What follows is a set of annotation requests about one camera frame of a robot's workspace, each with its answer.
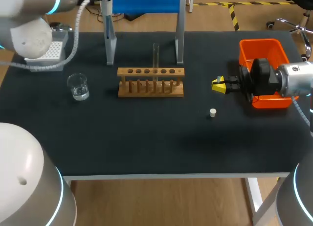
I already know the white pipette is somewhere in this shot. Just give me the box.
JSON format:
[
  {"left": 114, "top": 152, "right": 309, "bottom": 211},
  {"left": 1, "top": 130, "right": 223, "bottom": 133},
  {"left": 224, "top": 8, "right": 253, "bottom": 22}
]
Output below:
[{"left": 100, "top": 0, "right": 114, "bottom": 45}]

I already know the black cable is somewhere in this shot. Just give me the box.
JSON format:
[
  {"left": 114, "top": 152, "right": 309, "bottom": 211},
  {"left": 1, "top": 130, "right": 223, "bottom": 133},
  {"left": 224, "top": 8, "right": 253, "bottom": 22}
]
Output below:
[{"left": 89, "top": 0, "right": 128, "bottom": 23}]

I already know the black office chair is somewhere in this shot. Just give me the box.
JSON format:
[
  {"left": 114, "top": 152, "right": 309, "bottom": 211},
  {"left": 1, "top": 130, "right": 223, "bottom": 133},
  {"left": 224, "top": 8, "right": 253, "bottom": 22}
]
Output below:
[{"left": 266, "top": 0, "right": 313, "bottom": 62}]

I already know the orange plastic bin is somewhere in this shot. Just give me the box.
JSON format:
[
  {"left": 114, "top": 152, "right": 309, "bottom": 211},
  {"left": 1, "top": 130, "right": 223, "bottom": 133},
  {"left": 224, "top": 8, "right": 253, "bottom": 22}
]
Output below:
[{"left": 238, "top": 38, "right": 300, "bottom": 110}]

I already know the white cable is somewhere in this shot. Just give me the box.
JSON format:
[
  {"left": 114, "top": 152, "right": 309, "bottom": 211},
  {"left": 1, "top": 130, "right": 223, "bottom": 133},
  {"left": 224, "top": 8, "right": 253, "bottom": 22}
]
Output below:
[
  {"left": 0, "top": 0, "right": 91, "bottom": 71},
  {"left": 291, "top": 95, "right": 312, "bottom": 129}
]

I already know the pipette stand with blue panel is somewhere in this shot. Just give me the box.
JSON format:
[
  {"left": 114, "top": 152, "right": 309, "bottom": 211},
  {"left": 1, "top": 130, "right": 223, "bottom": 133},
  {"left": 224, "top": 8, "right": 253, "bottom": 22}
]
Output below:
[{"left": 102, "top": 0, "right": 187, "bottom": 66}]

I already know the wooden test tube rack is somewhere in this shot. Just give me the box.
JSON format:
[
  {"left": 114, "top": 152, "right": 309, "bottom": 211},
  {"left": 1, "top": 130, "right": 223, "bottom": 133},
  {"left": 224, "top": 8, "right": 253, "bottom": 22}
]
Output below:
[{"left": 117, "top": 67, "right": 185, "bottom": 98}]

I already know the grey pipette tip box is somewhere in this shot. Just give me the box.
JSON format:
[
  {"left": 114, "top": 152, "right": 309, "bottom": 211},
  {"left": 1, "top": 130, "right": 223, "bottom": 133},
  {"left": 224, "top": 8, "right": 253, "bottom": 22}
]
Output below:
[{"left": 23, "top": 30, "right": 69, "bottom": 72}]

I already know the glass test tube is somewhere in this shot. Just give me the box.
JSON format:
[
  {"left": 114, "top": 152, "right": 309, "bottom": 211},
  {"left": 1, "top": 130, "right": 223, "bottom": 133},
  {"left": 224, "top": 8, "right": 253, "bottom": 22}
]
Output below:
[{"left": 152, "top": 43, "right": 160, "bottom": 94}]

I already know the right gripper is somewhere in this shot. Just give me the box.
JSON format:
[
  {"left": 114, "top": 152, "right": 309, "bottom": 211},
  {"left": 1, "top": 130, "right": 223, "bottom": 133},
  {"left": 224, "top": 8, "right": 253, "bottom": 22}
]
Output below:
[{"left": 211, "top": 57, "right": 282, "bottom": 103}]

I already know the glass beaker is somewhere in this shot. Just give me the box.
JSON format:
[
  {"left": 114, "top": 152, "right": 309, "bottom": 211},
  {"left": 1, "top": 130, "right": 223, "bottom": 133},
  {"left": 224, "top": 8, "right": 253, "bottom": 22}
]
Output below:
[{"left": 66, "top": 73, "right": 90, "bottom": 101}]

